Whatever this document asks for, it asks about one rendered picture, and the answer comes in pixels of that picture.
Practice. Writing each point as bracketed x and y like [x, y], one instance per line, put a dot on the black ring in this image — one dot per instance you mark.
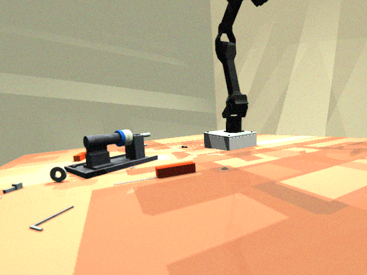
[62, 171]

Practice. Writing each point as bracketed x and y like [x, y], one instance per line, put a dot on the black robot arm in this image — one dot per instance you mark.
[236, 103]

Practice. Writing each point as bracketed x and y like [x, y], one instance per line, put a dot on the blue disc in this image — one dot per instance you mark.
[122, 138]

